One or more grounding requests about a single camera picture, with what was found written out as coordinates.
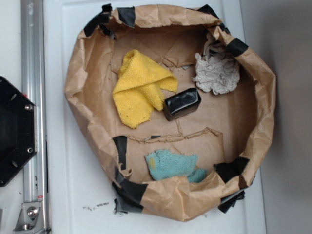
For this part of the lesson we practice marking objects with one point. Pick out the black box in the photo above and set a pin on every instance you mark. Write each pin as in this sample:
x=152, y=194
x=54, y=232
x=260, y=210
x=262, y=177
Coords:
x=181, y=104

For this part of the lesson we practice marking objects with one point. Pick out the brown paper bag tray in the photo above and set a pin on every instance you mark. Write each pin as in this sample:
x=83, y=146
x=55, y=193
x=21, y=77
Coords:
x=231, y=133

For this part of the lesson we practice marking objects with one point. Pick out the yellow microfiber cloth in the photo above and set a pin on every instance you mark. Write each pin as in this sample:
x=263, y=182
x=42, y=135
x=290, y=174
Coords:
x=138, y=91

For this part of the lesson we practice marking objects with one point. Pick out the teal microfiber cloth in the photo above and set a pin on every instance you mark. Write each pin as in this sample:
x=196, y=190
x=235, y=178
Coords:
x=163, y=164

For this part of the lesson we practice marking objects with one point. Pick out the crumpled grey paper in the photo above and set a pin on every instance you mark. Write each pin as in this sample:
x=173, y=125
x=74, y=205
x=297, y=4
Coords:
x=217, y=71

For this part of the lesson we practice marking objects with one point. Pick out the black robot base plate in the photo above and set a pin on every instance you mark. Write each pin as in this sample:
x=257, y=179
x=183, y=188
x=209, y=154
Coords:
x=17, y=131

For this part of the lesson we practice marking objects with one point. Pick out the aluminium extrusion rail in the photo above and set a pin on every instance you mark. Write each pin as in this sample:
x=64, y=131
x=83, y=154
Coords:
x=35, y=172

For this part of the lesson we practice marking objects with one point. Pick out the metal corner bracket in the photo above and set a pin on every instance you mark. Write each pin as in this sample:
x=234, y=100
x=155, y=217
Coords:
x=30, y=220

